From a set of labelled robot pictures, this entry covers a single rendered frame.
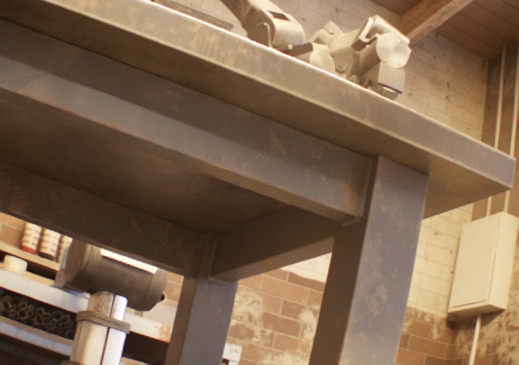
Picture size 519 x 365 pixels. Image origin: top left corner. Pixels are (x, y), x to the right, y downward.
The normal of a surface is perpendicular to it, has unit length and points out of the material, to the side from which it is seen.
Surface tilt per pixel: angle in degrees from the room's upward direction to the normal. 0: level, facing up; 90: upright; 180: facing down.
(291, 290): 90
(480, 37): 174
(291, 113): 180
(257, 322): 90
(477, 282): 90
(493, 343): 90
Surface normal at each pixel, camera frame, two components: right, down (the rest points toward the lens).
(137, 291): 0.29, 0.37
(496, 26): -0.16, 0.89
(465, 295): -0.88, -0.32
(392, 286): 0.43, -0.22
